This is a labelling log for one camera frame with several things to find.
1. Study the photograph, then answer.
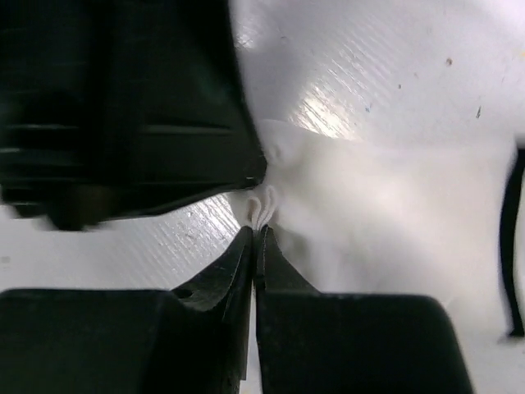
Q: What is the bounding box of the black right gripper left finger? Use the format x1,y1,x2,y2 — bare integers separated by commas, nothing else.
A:
1,228,253,393

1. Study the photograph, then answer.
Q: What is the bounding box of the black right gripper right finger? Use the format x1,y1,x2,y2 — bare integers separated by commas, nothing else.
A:
254,227,473,394

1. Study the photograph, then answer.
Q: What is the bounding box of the white sock with black stripes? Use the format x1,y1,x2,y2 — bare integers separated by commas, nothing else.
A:
229,120,524,338

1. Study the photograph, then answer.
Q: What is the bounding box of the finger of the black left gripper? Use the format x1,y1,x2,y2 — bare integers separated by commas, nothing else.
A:
1,1,267,230

